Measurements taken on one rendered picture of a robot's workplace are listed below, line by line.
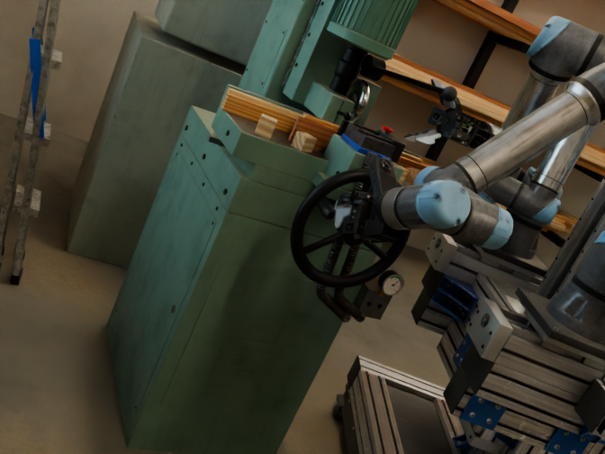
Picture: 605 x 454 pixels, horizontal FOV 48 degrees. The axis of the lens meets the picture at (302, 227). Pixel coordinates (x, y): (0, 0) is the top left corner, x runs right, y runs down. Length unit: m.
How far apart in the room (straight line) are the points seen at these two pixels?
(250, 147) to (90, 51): 2.52
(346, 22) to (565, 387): 0.97
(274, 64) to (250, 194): 0.45
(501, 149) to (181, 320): 0.87
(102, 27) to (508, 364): 2.98
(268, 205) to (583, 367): 0.80
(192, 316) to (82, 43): 2.50
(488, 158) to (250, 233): 0.61
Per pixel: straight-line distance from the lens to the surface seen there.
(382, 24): 1.65
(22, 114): 2.23
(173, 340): 1.72
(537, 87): 1.90
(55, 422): 1.93
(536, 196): 1.80
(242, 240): 1.62
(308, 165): 1.59
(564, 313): 1.60
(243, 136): 1.51
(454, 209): 1.09
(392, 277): 1.76
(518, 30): 4.09
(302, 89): 1.80
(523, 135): 1.30
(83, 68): 3.99
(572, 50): 1.84
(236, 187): 1.56
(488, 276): 2.04
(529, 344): 1.58
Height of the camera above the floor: 1.21
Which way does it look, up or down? 17 degrees down
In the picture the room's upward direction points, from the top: 25 degrees clockwise
